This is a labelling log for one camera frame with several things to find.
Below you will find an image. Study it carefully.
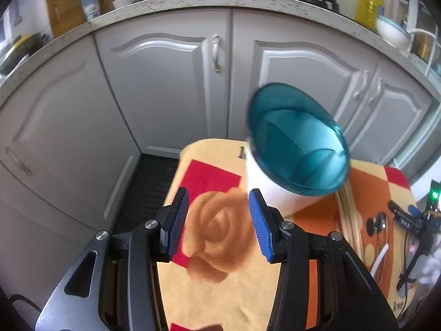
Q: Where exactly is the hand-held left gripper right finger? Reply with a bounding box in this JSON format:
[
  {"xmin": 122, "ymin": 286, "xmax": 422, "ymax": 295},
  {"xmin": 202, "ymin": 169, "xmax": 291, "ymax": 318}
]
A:
[{"xmin": 248, "ymin": 188, "xmax": 400, "ymax": 331}]

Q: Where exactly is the orange red printed blanket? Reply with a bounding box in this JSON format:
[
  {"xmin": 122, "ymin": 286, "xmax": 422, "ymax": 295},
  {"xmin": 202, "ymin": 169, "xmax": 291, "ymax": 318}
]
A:
[{"xmin": 162, "ymin": 138, "xmax": 414, "ymax": 331}]

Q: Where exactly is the black cable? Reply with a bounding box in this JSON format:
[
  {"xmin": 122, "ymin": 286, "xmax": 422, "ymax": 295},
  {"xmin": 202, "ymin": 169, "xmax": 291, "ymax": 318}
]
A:
[{"xmin": 7, "ymin": 294, "xmax": 44, "ymax": 316}]

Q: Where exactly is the white plastic spoon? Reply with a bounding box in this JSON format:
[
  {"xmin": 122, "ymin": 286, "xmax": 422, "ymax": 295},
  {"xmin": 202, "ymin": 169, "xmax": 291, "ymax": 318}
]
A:
[{"xmin": 369, "ymin": 244, "xmax": 391, "ymax": 274}]

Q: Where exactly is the teal and white utensil holder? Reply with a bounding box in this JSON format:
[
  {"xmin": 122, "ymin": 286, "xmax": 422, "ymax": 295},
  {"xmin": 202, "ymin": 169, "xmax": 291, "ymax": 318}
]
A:
[{"xmin": 243, "ymin": 82, "xmax": 351, "ymax": 216}]

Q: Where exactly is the bundle of wooden chopsticks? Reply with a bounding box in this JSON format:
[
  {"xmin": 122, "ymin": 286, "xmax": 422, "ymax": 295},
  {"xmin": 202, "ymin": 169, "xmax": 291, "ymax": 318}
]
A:
[{"xmin": 335, "ymin": 181, "xmax": 363, "ymax": 261}]

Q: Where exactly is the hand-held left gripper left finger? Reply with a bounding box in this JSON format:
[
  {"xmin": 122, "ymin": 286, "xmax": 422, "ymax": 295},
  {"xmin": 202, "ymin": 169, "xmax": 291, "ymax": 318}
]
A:
[{"xmin": 34, "ymin": 187, "xmax": 190, "ymax": 331}]

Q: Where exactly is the large white bowl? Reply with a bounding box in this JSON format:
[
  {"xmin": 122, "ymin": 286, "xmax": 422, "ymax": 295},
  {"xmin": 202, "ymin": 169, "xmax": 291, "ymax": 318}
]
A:
[{"xmin": 376, "ymin": 14, "xmax": 414, "ymax": 51}]

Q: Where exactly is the wooden cutting board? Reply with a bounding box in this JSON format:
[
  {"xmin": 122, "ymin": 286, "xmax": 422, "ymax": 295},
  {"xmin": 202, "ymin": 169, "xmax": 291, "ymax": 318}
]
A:
[{"xmin": 45, "ymin": 0, "xmax": 104, "ymax": 38}]

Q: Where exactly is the speckled stone countertop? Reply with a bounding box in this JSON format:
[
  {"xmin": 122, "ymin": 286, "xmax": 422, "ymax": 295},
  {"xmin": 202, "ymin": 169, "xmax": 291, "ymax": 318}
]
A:
[{"xmin": 0, "ymin": 0, "xmax": 441, "ymax": 106}]

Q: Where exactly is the dark frying pan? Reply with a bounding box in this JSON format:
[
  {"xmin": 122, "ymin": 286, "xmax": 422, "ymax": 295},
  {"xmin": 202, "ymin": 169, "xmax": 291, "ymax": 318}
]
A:
[{"xmin": 0, "ymin": 33, "xmax": 47, "ymax": 76}]

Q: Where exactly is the blue and white packet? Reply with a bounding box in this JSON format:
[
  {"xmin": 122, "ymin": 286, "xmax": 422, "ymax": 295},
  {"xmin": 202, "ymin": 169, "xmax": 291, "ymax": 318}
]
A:
[{"xmin": 81, "ymin": 0, "xmax": 104, "ymax": 21}]

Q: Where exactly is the white framed glass door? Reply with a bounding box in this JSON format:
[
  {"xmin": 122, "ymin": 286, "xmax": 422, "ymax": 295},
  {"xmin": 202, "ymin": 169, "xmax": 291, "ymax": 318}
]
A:
[{"xmin": 396, "ymin": 0, "xmax": 441, "ymax": 78}]

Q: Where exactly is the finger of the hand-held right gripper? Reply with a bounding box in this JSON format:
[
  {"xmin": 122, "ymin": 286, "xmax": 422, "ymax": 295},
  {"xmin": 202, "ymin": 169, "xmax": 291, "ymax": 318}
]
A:
[
  {"xmin": 388, "ymin": 200, "xmax": 420, "ymax": 230},
  {"xmin": 408, "ymin": 205, "xmax": 428, "ymax": 220}
]

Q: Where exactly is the silver cabinet handle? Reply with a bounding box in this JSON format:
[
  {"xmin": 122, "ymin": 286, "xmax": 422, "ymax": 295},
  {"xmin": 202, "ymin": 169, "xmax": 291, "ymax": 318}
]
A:
[
  {"xmin": 5, "ymin": 146, "xmax": 33, "ymax": 176},
  {"xmin": 211, "ymin": 35, "xmax": 221, "ymax": 73},
  {"xmin": 353, "ymin": 71, "xmax": 369, "ymax": 100},
  {"xmin": 368, "ymin": 78, "xmax": 384, "ymax": 106}
]

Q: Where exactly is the yellow cooking oil bottle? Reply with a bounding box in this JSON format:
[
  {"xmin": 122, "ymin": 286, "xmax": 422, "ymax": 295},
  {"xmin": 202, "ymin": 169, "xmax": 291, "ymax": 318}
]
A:
[{"xmin": 355, "ymin": 0, "xmax": 386, "ymax": 32}]

